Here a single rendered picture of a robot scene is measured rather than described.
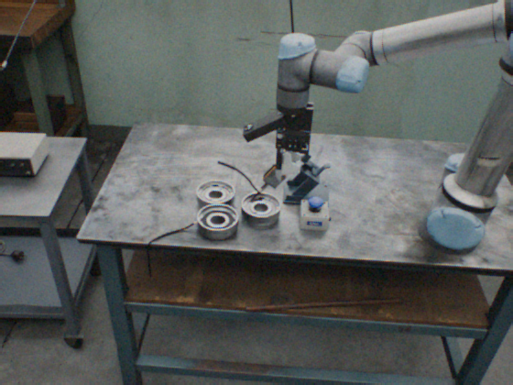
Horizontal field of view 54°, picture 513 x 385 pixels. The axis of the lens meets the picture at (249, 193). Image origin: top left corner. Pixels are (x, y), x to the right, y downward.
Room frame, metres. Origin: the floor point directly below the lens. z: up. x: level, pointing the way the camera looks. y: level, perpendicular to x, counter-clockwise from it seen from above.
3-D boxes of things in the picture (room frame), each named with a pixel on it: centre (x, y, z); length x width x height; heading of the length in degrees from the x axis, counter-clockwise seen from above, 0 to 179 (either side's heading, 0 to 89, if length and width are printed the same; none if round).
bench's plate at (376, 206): (1.21, -0.18, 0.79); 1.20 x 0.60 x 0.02; 88
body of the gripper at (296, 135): (1.07, -0.10, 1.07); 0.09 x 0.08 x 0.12; 85
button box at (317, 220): (1.04, -0.18, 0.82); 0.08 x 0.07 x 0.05; 88
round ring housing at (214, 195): (1.11, 0.09, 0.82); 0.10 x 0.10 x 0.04
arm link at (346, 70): (1.04, -0.19, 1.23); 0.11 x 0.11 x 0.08; 65
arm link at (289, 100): (1.07, -0.09, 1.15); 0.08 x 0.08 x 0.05
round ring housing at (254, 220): (1.06, -0.03, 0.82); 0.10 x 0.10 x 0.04
